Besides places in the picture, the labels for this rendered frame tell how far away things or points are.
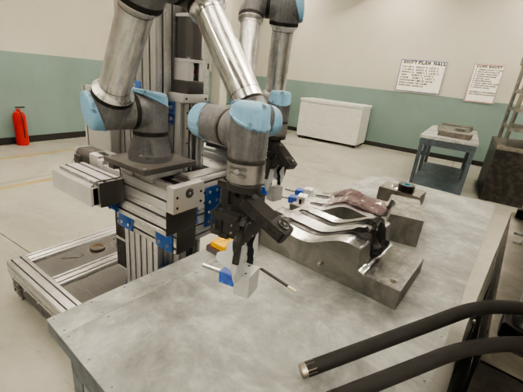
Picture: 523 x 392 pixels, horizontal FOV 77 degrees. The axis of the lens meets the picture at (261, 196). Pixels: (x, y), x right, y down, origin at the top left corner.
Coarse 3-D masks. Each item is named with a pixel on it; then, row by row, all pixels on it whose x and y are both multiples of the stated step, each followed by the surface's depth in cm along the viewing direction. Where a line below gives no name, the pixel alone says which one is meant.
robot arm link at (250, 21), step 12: (252, 0) 120; (264, 0) 120; (240, 12) 122; (252, 12) 120; (264, 12) 124; (240, 24) 123; (252, 24) 121; (240, 36) 123; (252, 36) 121; (252, 48) 122; (252, 60) 122
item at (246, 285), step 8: (208, 264) 74; (248, 264) 72; (224, 272) 71; (248, 272) 69; (256, 272) 71; (224, 280) 71; (232, 280) 70; (240, 280) 69; (248, 280) 68; (256, 280) 72; (240, 288) 69; (248, 288) 68; (256, 288) 73; (240, 296) 70; (248, 296) 70
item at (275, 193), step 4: (276, 184) 127; (264, 188) 126; (272, 188) 122; (276, 188) 123; (280, 188) 124; (264, 192) 127; (268, 192) 124; (272, 192) 123; (276, 192) 123; (280, 192) 125; (268, 196) 125; (272, 196) 123; (276, 196) 124; (280, 196) 126; (272, 200) 123; (276, 200) 125
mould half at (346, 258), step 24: (288, 216) 116; (264, 240) 112; (288, 240) 105; (312, 240) 101; (336, 240) 94; (360, 240) 94; (312, 264) 101; (336, 264) 96; (360, 264) 93; (384, 264) 97; (408, 264) 99; (360, 288) 92; (384, 288) 88; (408, 288) 95
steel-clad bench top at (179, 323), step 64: (192, 256) 102; (256, 256) 106; (448, 256) 119; (64, 320) 72; (128, 320) 74; (192, 320) 76; (256, 320) 78; (320, 320) 80; (384, 320) 83; (128, 384) 60; (192, 384) 61; (256, 384) 62; (320, 384) 64
